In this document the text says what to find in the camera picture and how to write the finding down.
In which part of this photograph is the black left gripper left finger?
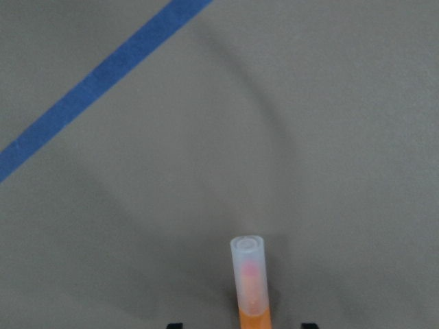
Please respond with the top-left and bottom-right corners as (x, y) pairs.
(166, 323), (182, 329)

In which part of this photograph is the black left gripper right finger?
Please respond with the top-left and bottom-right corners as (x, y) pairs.
(301, 323), (316, 329)

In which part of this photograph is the orange highlighter pen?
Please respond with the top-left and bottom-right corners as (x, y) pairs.
(230, 235), (272, 328)

